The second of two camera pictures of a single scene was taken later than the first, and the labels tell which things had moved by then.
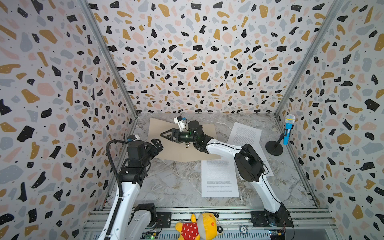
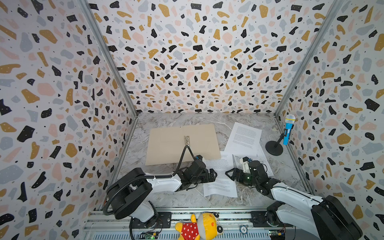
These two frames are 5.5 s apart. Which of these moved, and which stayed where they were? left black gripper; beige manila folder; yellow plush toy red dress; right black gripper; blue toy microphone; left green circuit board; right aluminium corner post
Moved: right black gripper; beige manila folder; left black gripper
Stayed: yellow plush toy red dress; left green circuit board; blue toy microphone; right aluminium corner post
